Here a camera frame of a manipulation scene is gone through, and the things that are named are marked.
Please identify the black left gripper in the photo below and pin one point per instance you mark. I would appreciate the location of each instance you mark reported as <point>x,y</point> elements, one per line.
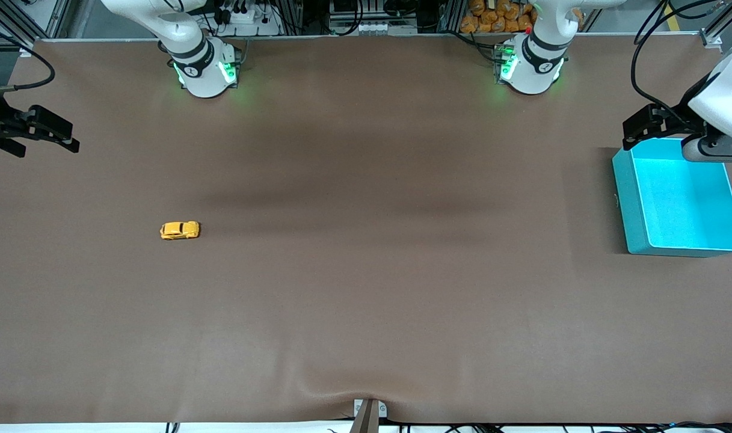
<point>683,118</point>

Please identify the yellow beetle toy car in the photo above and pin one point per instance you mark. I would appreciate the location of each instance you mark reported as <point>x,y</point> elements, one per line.
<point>179,230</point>

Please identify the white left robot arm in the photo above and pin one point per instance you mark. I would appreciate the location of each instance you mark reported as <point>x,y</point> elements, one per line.
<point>534,66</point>

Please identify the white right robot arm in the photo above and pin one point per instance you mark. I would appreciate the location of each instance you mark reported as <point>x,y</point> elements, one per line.
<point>203,72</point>

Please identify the teal plastic bin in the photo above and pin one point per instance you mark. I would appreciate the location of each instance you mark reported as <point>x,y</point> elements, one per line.
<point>678,204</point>

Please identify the bag of orange items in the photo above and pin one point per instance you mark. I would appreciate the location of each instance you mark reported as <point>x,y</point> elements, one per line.
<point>492,18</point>

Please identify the white power strip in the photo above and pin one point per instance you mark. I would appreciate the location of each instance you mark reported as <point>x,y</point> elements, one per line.
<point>245,18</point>

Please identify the grey electronics unit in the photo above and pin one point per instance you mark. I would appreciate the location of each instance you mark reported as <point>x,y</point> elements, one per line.
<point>372,27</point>

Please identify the aluminium frame profile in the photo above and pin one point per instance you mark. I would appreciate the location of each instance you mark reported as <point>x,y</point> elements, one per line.
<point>711,39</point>
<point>56,18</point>

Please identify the metal table edge bracket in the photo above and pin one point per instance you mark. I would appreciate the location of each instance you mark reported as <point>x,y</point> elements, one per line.
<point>370,415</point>

